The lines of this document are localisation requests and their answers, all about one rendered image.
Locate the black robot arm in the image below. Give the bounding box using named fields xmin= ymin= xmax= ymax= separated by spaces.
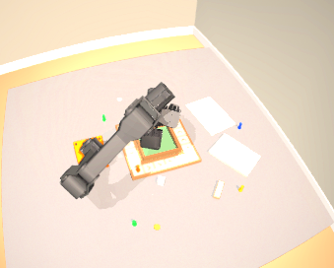
xmin=59 ymin=82 xmax=181 ymax=199

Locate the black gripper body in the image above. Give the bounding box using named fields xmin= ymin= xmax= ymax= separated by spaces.
xmin=139 ymin=88 xmax=162 ymax=150

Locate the white die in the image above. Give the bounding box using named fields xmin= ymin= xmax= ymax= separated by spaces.
xmin=157 ymin=176 xmax=165 ymax=186

